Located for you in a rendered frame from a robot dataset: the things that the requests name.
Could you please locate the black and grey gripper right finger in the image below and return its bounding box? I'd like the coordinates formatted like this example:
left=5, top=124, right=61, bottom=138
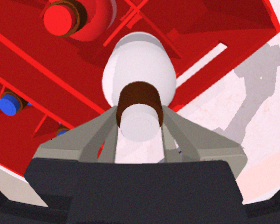
left=161, top=105, right=248, bottom=179

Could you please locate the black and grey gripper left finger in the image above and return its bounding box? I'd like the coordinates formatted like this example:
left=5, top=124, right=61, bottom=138
left=31, top=105, right=119, bottom=163

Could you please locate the red bottle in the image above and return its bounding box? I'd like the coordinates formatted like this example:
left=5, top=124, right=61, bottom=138
left=44, top=0, right=118, bottom=43

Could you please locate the red crate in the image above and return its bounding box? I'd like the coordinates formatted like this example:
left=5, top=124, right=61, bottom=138
left=0, top=41, right=101, bottom=178
left=0, top=0, right=280, bottom=114

